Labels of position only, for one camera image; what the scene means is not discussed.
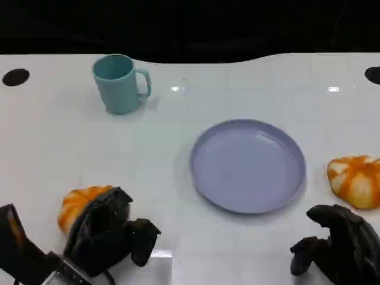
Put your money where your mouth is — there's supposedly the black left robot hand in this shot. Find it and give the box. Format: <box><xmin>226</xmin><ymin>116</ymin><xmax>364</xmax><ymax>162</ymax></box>
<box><xmin>64</xmin><ymin>186</ymin><xmax>162</xmax><ymax>277</ymax></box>

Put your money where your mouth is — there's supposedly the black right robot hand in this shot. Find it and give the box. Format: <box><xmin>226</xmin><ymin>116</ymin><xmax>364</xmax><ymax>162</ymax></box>
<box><xmin>290</xmin><ymin>204</ymin><xmax>380</xmax><ymax>285</ymax></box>

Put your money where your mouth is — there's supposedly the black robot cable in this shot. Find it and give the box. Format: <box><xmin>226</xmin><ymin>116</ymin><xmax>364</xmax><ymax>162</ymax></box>
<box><xmin>102</xmin><ymin>268</ymin><xmax>117</xmax><ymax>285</ymax></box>

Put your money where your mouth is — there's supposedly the black table grommet hole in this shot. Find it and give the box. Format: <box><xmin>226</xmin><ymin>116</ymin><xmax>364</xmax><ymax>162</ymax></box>
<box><xmin>364</xmin><ymin>66</ymin><xmax>380</xmax><ymax>81</ymax></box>
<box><xmin>2</xmin><ymin>68</ymin><xmax>30</xmax><ymax>87</ymax></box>

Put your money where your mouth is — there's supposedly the lilac plate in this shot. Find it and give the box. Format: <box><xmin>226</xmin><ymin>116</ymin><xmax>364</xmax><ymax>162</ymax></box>
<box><xmin>189</xmin><ymin>119</ymin><xmax>306</xmax><ymax>215</ymax></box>

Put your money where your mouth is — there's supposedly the pale green mug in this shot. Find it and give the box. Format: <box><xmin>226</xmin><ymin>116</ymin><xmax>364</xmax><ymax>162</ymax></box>
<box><xmin>93</xmin><ymin>54</ymin><xmax>152</xmax><ymax>116</ymax></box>

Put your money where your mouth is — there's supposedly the orange and white bread roll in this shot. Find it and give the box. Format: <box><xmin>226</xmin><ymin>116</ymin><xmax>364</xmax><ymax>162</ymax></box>
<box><xmin>327</xmin><ymin>154</ymin><xmax>380</xmax><ymax>211</ymax></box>
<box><xmin>58</xmin><ymin>185</ymin><xmax>115</xmax><ymax>234</ymax></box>

